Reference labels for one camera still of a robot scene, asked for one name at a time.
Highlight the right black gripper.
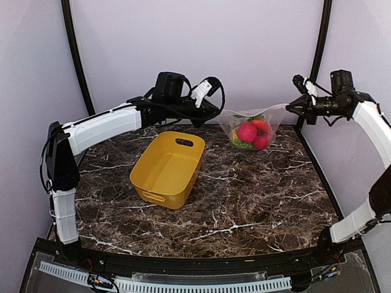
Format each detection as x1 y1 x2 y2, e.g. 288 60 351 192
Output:
286 93 346 124

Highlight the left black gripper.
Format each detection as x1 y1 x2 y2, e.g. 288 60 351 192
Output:
167 97 222 128

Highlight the orange toy carrot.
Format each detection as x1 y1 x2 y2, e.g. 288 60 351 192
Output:
250 119 271 133

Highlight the clear dotted zip bag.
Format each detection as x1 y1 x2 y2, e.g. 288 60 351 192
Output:
217 104 287 151

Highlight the red toy tomato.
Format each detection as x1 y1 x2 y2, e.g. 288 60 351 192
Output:
252 134 270 150

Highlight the red toy apple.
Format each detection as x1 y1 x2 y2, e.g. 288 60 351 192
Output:
237 123 257 143

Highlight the yellow plastic basket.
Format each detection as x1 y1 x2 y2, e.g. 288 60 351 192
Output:
130 131 205 209

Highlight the yellow toy lemon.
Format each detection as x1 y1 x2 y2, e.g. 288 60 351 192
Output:
231 128 240 145

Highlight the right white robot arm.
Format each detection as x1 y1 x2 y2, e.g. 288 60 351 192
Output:
286 90 390 265

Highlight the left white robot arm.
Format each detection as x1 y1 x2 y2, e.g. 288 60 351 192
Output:
39 96 223 266

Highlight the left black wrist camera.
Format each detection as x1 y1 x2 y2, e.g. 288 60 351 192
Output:
154 71 221 107

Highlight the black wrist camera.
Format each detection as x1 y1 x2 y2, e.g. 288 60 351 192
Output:
154 71 221 107
292 70 357 98

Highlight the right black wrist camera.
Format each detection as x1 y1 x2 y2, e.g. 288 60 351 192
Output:
292 70 357 98

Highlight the black front rail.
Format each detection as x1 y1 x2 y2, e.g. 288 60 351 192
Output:
81 248 321 275

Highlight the white slotted cable duct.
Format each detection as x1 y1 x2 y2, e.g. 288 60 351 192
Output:
39 261 292 292

